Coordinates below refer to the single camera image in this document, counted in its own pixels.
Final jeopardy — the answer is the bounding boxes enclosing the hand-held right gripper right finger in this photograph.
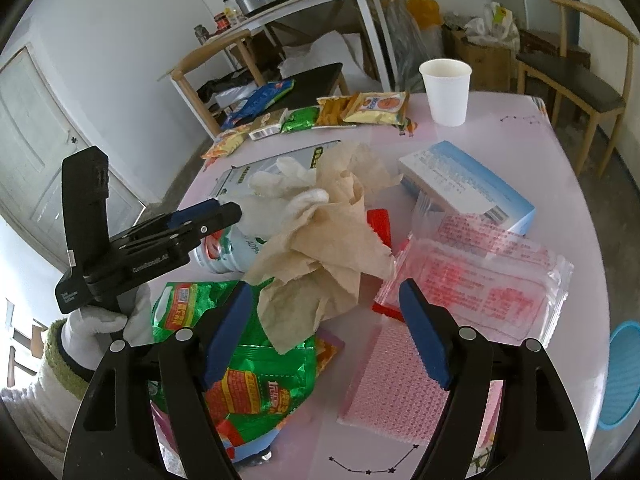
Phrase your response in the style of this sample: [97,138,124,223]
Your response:
[397,278,588,480]

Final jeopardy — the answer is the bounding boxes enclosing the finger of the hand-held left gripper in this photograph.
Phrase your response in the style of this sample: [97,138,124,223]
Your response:
[112,199,221,242]
[120,202,242,261]

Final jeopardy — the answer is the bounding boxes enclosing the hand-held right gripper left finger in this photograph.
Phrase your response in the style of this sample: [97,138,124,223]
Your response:
[62,280,256,480]

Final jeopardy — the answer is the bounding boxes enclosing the white drink bottle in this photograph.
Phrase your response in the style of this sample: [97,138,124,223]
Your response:
[189,225,281,275]

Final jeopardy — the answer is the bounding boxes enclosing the silver cable package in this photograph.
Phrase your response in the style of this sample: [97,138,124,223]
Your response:
[207,146,346,201]

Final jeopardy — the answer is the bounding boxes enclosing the white disposable glove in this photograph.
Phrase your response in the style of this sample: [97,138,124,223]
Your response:
[239,156,331,238]

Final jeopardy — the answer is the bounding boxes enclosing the brown paper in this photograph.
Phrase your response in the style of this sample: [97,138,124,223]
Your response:
[244,141,406,353]

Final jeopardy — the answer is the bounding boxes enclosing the blue plastic basket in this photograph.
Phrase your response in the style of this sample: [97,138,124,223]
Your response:
[597,322,640,431]

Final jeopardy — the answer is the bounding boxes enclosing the person's left forearm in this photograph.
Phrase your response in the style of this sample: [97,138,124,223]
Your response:
[0,320,103,480]

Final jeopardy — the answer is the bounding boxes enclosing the person's left hand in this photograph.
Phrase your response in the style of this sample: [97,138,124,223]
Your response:
[62,285,153,361]

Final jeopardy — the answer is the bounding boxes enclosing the pink bubble wrap sheet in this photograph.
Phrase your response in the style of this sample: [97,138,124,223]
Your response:
[336,322,503,443]

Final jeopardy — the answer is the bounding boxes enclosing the green snack bag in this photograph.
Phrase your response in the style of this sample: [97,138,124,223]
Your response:
[147,280,346,463]

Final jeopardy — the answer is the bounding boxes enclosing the clear red-printed zip bag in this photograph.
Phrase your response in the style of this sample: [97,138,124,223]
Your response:
[410,192,556,266]
[374,235,575,348]

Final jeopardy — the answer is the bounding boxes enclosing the orange snack packet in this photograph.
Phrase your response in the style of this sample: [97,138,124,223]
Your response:
[201,129,251,160]

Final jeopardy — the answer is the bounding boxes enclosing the white door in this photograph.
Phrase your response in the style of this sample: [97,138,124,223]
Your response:
[0,45,148,241]

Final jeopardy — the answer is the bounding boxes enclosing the beige small box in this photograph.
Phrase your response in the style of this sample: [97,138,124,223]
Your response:
[248,109,291,141]

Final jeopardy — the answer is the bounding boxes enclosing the blue snack bag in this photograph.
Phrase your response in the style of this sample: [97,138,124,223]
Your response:
[220,79,296,130]

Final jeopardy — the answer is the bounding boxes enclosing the red plastic cap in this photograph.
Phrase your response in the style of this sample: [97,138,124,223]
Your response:
[366,207,396,248]

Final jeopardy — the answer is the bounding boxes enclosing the green snack packet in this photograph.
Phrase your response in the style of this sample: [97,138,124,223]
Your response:
[280,105,321,134]

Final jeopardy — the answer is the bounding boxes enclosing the black bag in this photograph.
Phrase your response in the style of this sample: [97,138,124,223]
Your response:
[197,67,261,106]

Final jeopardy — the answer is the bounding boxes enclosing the yellow-brown snack packet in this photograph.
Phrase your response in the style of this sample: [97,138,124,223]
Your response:
[315,94,361,127]

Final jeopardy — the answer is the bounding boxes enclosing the wooden chair with black seat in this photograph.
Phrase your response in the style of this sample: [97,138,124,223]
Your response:
[170,29,351,141]
[515,0,640,178]

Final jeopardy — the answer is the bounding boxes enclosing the blue and white cardboard box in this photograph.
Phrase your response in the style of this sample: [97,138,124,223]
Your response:
[397,141,537,237]

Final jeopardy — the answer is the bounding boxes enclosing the yellow biscuit packet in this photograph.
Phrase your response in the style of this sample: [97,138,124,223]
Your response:
[342,91,411,126]

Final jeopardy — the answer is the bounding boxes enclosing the white cloth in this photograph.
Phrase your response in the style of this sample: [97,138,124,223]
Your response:
[277,32,381,81]

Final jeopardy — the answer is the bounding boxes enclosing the white paper cup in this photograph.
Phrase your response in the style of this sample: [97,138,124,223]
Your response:
[419,59,472,127]

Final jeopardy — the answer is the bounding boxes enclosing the clear plastic bag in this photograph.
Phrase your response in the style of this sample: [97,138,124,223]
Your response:
[380,0,446,92]

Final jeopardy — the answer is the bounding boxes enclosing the brown cardboard box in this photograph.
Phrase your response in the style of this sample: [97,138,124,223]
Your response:
[452,25,513,92]

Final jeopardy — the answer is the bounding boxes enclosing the yellow plastic bag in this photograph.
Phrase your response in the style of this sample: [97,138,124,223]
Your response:
[407,0,443,28]

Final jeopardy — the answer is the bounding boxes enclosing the white plastic bag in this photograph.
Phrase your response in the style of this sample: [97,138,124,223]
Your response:
[465,2,521,51]

